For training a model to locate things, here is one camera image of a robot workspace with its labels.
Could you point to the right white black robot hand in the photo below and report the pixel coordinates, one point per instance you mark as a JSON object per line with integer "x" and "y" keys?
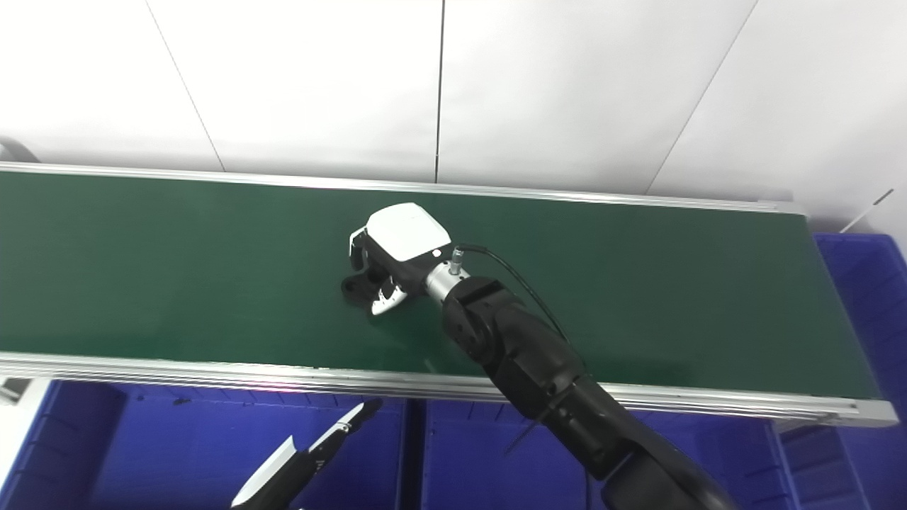
{"x": 407, "y": 234}

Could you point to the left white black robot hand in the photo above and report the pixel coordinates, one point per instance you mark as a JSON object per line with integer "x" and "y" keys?
{"x": 276, "y": 474}

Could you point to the black flanged machine part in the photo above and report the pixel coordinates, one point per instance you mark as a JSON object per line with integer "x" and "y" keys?
{"x": 352, "y": 287}

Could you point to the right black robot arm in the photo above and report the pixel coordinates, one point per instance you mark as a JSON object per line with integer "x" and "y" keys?
{"x": 531, "y": 361}

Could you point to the green conveyor belt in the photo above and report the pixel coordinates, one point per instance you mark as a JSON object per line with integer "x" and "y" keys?
{"x": 212, "y": 372}
{"x": 177, "y": 269}

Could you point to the blue plastic bin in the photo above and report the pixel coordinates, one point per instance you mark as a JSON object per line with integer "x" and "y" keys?
{"x": 142, "y": 453}
{"x": 468, "y": 460}
{"x": 871, "y": 319}

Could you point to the thin white rod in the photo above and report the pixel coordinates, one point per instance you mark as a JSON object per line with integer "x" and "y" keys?
{"x": 868, "y": 210}

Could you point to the white conveyor support bracket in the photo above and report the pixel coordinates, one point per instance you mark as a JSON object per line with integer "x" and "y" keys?
{"x": 13, "y": 391}

